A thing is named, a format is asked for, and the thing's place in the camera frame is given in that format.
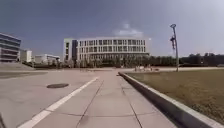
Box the street lamp pole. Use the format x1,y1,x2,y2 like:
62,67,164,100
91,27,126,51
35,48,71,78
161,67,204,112
169,23,180,73

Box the large white building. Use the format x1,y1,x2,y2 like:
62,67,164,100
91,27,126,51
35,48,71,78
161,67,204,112
62,36,150,64

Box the white painted line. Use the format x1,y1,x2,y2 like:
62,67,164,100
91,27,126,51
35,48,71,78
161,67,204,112
17,76,100,128

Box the low white buildings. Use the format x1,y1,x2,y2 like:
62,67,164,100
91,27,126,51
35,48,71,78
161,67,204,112
19,49,62,65

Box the row of trees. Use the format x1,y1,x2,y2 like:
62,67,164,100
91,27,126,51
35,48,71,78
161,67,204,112
24,52,224,70

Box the grey stone kerb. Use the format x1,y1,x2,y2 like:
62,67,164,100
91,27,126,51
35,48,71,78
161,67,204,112
117,71,224,128

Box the dark manhole cover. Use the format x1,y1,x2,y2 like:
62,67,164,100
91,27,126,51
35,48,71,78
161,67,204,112
46,82,70,89

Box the dry grass lawn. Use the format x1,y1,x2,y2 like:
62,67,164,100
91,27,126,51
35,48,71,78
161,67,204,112
126,68,224,125

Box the grey concrete slab pavement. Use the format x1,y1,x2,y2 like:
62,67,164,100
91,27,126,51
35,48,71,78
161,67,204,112
0,68,224,128

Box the grey glass building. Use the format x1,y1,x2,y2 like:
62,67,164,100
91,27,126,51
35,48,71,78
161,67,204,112
0,32,22,64

